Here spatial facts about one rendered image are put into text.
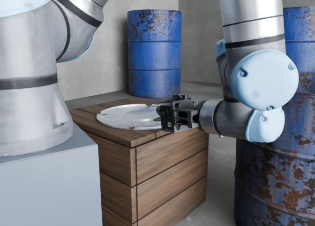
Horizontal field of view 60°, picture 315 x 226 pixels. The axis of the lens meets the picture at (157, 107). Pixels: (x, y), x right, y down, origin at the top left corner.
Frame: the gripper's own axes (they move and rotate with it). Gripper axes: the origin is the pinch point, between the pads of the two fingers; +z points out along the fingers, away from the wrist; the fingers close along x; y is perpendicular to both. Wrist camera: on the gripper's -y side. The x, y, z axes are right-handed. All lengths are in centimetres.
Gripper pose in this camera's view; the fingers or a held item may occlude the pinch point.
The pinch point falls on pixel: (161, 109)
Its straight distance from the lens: 76.8
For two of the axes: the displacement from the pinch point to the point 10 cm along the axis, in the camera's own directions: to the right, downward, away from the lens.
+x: 0.8, 9.9, 1.2
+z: -5.9, -0.5, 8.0
